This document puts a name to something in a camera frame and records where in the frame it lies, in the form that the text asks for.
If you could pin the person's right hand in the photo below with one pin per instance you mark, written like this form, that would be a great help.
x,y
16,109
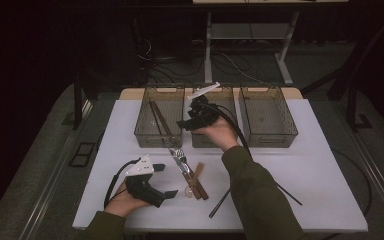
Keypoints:
x,y
221,135

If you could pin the black chopstick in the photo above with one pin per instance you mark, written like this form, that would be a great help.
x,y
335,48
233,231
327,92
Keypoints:
x,y
156,121

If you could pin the person's left hand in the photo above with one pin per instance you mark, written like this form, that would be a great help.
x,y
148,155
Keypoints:
x,y
121,203

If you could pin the transparent brown plastic bin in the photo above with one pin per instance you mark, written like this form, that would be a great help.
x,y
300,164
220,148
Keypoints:
x,y
266,116
198,142
176,110

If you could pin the black floor frame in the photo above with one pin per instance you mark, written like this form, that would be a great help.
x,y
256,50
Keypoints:
x,y
76,161

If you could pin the white table sheet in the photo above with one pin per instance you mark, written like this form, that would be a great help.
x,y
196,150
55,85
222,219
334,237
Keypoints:
x,y
313,160

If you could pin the white metal desk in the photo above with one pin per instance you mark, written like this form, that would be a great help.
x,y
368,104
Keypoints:
x,y
208,60

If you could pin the black metal stand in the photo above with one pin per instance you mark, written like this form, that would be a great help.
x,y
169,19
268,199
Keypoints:
x,y
77,100
351,106

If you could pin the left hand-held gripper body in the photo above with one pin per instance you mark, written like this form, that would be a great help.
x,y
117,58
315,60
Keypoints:
x,y
140,168

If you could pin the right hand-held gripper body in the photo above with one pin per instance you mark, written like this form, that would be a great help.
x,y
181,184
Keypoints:
x,y
205,116

